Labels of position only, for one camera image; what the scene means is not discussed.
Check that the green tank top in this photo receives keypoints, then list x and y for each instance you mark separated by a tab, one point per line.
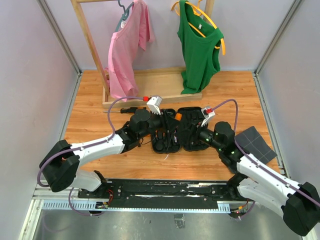
200	43

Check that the black plastic tool case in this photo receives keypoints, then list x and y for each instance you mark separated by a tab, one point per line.
159	139

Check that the orange clothes hanger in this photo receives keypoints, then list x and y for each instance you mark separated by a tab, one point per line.
209	4

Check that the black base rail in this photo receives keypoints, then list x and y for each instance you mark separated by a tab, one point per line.
164	194

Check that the pink t-shirt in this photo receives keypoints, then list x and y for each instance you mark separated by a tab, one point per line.
136	33

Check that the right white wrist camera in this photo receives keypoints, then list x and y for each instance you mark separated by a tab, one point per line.
208	113

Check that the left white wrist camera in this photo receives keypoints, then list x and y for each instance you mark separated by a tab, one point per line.
153	104

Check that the grey clothes hanger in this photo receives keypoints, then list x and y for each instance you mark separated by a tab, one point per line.
125	15

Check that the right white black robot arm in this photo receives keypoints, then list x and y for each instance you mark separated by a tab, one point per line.
297	204

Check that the wooden clothes rack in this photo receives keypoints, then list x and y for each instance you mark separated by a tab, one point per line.
165	82

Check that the small orange screwdriver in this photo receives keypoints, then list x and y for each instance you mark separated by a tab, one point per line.
173	144

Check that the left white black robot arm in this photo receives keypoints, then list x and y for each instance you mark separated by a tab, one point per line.
61	166

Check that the black orange screwdriver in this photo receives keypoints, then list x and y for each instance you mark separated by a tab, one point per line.
130	110

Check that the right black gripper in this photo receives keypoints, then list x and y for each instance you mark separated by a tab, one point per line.
193	130

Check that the grey folded cloth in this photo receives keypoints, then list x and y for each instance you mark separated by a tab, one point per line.
251	142

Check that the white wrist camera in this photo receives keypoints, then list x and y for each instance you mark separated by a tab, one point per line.
208	113
153	104

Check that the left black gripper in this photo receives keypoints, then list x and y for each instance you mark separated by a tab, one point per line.
169	123

